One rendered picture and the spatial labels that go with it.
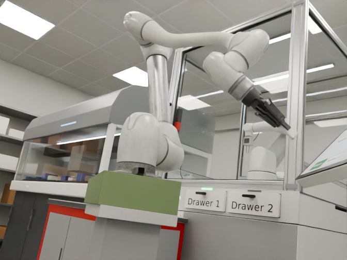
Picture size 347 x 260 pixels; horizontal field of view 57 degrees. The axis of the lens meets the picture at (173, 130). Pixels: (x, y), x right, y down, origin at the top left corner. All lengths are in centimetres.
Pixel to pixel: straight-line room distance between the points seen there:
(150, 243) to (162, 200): 16
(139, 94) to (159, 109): 115
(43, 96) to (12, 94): 49
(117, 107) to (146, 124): 125
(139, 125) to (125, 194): 28
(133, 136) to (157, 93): 37
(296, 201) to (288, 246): 20
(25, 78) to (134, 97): 359
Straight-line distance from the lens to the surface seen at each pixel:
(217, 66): 123
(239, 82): 122
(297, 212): 157
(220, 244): 179
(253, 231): 168
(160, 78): 156
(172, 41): 144
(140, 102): 261
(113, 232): 114
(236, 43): 130
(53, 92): 608
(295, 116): 168
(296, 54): 182
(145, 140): 121
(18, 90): 587
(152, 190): 113
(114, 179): 110
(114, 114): 244
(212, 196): 182
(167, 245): 185
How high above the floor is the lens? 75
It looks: 15 degrees up
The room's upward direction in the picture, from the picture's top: 8 degrees clockwise
